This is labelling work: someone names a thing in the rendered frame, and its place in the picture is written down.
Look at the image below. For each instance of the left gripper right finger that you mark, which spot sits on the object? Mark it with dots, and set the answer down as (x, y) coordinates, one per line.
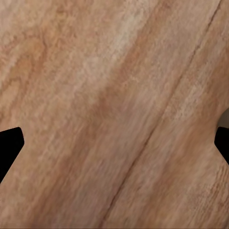
(222, 142)

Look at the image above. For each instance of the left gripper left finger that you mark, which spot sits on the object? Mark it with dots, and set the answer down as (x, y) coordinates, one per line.
(11, 143)

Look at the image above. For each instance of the trash can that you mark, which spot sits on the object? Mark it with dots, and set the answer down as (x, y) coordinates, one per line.
(223, 120)

